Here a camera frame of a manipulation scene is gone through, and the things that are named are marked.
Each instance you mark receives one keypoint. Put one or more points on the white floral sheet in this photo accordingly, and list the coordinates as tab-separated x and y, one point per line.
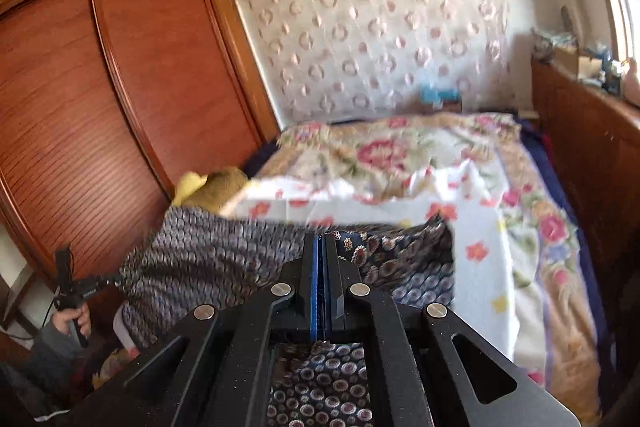
475	232

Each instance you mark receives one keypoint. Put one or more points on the dark circle-patterned shirt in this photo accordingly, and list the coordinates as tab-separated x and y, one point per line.
225	257

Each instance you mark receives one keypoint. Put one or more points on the person's left forearm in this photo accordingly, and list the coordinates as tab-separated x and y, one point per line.
45	357

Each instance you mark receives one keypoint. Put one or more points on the person's left hand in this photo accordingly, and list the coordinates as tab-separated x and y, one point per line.
75	319

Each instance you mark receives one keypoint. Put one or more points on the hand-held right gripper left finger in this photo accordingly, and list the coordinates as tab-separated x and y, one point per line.
315	287

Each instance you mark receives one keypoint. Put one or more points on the circle-patterned sheer curtain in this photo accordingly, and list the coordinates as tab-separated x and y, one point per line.
375	32

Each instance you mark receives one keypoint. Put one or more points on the beige jug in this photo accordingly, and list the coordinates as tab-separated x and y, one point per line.
632	77

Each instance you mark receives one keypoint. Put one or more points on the stack of papers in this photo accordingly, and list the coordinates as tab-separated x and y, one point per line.
545	42

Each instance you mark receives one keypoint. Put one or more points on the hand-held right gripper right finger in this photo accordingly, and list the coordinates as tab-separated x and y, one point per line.
332	287

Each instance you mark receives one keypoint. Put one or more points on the wooden side cabinet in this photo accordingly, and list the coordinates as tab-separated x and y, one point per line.
575	147

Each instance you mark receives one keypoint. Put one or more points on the cardboard box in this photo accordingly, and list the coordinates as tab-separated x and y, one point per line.
567	57

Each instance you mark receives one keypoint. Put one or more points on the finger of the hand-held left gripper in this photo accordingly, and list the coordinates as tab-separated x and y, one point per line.
107	280

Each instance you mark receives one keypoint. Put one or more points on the blue tissue box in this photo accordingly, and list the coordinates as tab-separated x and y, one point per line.
437	96

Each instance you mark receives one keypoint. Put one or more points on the floral blanket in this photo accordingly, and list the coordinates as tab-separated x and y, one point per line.
400	157

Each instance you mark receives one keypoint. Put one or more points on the reddish wooden wardrobe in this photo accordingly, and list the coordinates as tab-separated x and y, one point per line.
125	82

